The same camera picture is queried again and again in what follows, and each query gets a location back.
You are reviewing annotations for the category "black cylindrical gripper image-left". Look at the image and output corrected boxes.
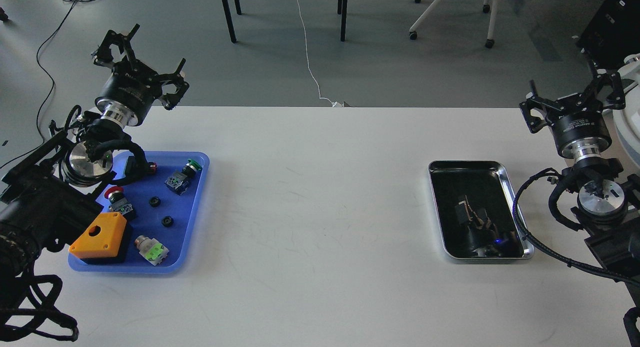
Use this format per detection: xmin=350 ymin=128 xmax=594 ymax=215
xmin=91 ymin=23 xmax=190 ymax=128

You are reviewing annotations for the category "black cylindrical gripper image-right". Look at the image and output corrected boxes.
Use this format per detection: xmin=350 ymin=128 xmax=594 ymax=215
xmin=519 ymin=56 xmax=626 ymax=160

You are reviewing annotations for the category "blue plastic tray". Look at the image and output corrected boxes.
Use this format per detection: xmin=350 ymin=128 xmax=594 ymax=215
xmin=67 ymin=151 xmax=210 ymax=275

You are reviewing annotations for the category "silver metal tray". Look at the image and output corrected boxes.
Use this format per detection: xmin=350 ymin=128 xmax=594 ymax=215
xmin=428 ymin=160 xmax=535 ymax=264

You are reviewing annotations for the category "black equipment case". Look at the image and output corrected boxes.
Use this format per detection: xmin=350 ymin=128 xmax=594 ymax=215
xmin=576 ymin=0 xmax=640 ymax=70

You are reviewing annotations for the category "white rolling chair base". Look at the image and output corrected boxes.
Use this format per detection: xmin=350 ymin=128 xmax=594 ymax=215
xmin=407 ymin=0 xmax=500 ymax=51

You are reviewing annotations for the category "black table leg left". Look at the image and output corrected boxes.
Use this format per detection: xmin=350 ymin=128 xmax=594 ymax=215
xmin=221 ymin=0 xmax=242 ymax=44

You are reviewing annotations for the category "black table leg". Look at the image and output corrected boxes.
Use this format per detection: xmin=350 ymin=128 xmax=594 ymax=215
xmin=221 ymin=0 xmax=242 ymax=44
xmin=336 ymin=0 xmax=348 ymax=42

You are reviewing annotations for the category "red mushroom push button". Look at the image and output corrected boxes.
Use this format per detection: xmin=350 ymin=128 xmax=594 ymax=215
xmin=103 ymin=186 xmax=138 ymax=221

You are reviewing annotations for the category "orange and black button box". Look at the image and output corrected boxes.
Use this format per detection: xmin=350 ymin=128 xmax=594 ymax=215
xmin=68 ymin=212 xmax=133 ymax=265

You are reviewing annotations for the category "black table leg right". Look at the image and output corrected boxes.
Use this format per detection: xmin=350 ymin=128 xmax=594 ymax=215
xmin=336 ymin=0 xmax=348 ymax=42

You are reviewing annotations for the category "black selector switch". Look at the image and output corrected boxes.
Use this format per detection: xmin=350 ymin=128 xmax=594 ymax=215
xmin=123 ymin=155 xmax=158 ymax=177

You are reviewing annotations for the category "green push button switch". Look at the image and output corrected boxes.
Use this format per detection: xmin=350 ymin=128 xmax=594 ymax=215
xmin=164 ymin=158 xmax=202 ymax=195

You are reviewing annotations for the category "silver and green switch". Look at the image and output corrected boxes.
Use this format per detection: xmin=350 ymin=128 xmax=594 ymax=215
xmin=134 ymin=235 xmax=170 ymax=267

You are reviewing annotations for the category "white cable on floor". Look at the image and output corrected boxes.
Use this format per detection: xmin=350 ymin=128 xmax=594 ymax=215
xmin=292 ymin=0 xmax=346 ymax=108

